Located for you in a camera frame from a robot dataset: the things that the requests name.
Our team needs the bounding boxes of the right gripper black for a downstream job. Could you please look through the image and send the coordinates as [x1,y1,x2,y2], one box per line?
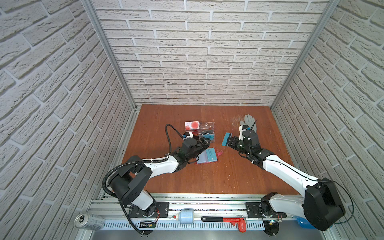
[227,136,252,158]

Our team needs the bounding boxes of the light teal card from holder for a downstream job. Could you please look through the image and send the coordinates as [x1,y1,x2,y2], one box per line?
[222,133,232,147]

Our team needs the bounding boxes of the clear acrylic card display stand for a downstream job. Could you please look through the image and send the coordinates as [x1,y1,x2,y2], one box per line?
[185,121,215,143]

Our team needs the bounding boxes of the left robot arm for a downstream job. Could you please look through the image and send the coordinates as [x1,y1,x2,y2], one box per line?
[102,138,211,216]

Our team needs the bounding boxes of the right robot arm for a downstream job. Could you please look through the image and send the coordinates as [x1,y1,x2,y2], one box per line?
[226,130,346,231]

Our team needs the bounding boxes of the red white patterned card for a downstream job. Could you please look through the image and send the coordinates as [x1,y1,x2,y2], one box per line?
[185,121,200,131]

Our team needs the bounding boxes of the teal VIP card in stand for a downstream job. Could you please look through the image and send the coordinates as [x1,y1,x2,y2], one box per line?
[202,134,215,142]

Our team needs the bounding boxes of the black logo Vip card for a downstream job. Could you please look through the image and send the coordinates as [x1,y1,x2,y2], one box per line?
[200,130,214,135]

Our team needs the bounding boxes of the grey work glove blue cuff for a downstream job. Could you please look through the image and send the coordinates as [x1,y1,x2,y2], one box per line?
[240,114,257,133]

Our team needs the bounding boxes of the red black pipe wrench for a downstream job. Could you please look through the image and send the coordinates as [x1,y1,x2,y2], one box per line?
[201,216,247,233]

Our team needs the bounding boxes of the blue plastic case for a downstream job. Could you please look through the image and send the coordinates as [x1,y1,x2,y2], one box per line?
[297,217,312,229]

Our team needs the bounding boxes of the silver drink can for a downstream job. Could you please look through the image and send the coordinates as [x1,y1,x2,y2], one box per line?
[74,213,105,231]

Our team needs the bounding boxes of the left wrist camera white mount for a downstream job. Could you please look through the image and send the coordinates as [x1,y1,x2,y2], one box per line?
[182,132,194,140]

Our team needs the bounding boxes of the aluminium rail frame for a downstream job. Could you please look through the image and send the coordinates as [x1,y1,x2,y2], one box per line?
[74,192,340,240]

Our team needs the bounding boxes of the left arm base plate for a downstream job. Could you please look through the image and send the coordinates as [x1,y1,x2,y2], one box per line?
[129,202,170,218]

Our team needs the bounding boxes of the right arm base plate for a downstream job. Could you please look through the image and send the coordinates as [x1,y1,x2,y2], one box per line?
[246,202,287,219]

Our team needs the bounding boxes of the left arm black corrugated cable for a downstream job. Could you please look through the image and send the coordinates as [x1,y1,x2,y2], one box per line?
[101,123,185,235]

